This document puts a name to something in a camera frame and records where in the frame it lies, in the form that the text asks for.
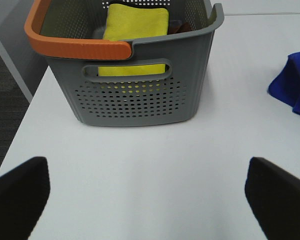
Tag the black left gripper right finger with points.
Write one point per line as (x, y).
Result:
(273, 195)

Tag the blue towel on table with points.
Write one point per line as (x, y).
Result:
(286, 86)

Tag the brown cloth in basket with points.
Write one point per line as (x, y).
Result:
(177, 26)

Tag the yellow folded towel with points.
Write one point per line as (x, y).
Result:
(127, 21)

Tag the grey perforated plastic basket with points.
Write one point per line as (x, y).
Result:
(69, 34)

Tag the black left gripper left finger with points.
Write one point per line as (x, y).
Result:
(24, 192)

